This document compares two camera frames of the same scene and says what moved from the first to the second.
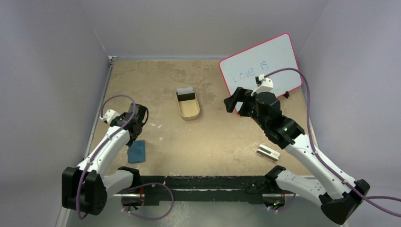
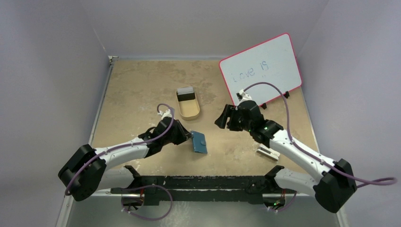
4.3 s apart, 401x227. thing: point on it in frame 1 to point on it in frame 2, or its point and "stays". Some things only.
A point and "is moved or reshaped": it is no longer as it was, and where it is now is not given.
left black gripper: x=130 y=142 to x=184 y=135
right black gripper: x=239 y=102 to x=231 y=116
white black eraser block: x=268 y=152 stays
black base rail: x=205 y=189 stays
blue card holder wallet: x=136 y=152 is moved or reshaped
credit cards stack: x=186 y=92 stays
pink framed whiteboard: x=240 y=70 stays
